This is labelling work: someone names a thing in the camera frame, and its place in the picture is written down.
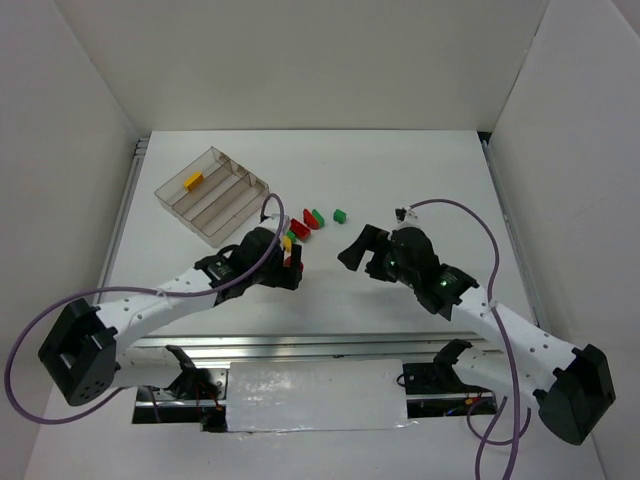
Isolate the green half-round lego brick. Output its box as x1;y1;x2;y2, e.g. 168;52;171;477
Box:
311;209;325;228

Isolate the small green lego brick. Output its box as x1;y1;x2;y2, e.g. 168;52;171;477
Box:
333;209;347;224

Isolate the red half-round lego brick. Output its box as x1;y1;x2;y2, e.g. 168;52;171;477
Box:
303;209;320;230

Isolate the red rectangular lego brick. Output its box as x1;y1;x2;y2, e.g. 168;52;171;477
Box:
289;218;311;241

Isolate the white cover panel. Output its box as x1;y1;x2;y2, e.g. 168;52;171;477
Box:
226;359;410;433

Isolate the clear compartment organizer tray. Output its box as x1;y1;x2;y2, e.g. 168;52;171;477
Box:
155;147;270;248

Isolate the yellow rectangular lego brick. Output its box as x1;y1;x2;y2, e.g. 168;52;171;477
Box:
183;172;204;192

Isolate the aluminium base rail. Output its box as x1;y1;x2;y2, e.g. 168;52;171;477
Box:
133;332;498;366

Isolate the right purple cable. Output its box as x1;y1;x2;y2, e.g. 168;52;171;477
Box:
407;198;532;480

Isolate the purple cable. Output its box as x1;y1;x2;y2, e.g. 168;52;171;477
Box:
407;198;532;480
3;193;287;426

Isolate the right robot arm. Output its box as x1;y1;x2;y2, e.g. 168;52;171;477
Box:
338;224;616;445

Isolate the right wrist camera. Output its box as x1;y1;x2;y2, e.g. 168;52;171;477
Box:
395;208;422;230

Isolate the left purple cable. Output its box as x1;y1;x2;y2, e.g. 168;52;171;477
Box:
3;193;287;426

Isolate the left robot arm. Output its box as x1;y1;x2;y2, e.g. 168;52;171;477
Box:
38;227;303;406

